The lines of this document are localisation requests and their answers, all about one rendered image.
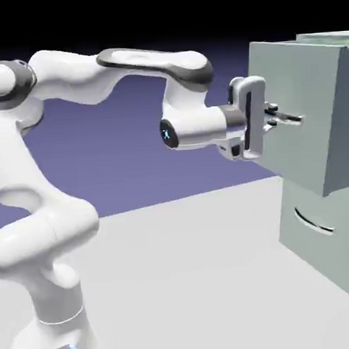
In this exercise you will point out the grey-green cabinet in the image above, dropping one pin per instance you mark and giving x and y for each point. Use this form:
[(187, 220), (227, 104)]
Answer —
[(348, 240)]

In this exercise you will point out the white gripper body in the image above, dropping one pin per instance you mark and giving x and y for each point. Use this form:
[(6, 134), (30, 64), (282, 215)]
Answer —
[(257, 106)]

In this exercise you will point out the grey-green drawer front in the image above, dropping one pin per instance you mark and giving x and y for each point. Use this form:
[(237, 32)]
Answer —
[(311, 259), (290, 79)]

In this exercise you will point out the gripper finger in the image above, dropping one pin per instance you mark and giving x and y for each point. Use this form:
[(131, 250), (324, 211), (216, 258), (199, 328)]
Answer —
[(270, 124), (272, 107)]

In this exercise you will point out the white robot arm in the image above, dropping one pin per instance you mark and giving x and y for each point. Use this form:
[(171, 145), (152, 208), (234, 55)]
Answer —
[(60, 79)]

